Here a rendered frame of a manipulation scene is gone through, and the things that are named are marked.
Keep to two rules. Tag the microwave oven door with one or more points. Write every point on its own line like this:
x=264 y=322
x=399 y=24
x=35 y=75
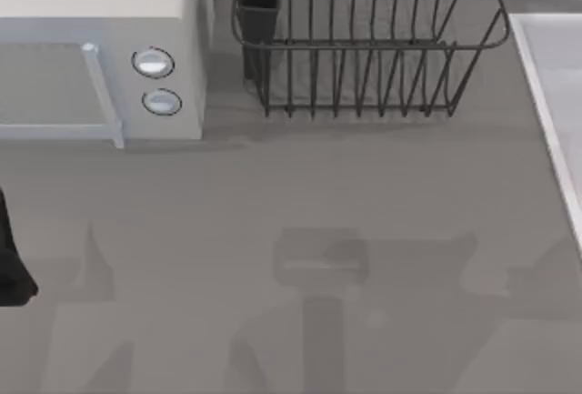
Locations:
x=50 y=84

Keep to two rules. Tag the large round microwave knob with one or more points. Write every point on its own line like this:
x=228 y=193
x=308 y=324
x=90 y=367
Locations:
x=153 y=64

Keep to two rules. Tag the small round microwave knob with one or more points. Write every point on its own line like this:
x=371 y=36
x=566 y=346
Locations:
x=162 y=102

